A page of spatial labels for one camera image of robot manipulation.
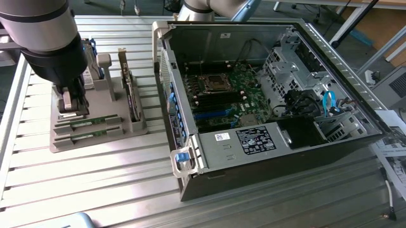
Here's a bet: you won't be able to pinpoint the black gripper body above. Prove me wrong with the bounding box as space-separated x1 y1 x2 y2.
20 37 90 90

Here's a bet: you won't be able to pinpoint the green RAM stick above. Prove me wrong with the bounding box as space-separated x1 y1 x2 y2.
70 129 122 141
70 115 120 127

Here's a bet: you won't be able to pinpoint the black RAM slot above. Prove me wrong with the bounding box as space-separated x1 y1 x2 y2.
194 91 247 107

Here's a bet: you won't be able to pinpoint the hard disk with blue carrier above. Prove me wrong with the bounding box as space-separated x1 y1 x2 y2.
79 38 106 90

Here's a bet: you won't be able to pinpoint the grey parts rack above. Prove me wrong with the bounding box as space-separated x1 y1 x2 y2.
49 53 148 154

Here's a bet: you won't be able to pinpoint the blue expansion slot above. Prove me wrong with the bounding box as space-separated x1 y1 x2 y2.
194 110 235 121

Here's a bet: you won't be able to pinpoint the CPU socket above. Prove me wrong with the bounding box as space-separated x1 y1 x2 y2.
198 73 230 94

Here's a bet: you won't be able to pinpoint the green motherboard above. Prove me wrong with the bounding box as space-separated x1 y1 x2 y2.
183 62 274 133

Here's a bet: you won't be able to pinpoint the grey power supply unit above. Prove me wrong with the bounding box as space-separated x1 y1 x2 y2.
196 123 294 170

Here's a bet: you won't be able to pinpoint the light blue rounded object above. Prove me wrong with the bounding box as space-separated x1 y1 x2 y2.
33 212 96 228

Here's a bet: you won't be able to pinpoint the silver metal disk bay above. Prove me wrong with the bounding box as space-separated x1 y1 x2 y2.
259 28 337 105

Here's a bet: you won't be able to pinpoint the open black PC case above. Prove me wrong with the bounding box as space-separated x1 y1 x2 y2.
152 20 394 202

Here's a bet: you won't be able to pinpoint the white power strip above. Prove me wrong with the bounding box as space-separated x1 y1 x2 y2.
365 69 381 85

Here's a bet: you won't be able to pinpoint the black tripod stand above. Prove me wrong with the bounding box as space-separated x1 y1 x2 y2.
330 0 381 47

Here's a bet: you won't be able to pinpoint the grey computer tower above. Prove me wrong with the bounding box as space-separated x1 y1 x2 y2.
370 66 406 112

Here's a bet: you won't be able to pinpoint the cardboard box with blue print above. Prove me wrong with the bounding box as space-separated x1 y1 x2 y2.
341 6 406 51

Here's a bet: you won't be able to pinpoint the printed paper sheets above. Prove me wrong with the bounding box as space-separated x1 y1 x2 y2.
370 110 406 190

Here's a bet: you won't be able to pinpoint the graphics card with metal bracket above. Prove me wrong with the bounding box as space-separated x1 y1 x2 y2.
116 48 142 124

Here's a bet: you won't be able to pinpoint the thin black looped wire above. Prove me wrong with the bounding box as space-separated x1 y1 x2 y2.
236 38 270 66

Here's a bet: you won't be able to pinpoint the black wire bundle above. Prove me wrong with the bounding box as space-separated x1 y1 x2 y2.
271 91 325 119

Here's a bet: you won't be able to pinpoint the light blue SATA wire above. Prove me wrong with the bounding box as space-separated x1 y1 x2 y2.
321 91 341 118

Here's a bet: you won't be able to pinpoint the white desk frame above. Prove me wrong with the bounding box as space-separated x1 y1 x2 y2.
273 0 406 63

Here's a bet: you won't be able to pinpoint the white cable with black plug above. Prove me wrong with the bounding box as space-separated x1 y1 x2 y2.
378 165 398 220

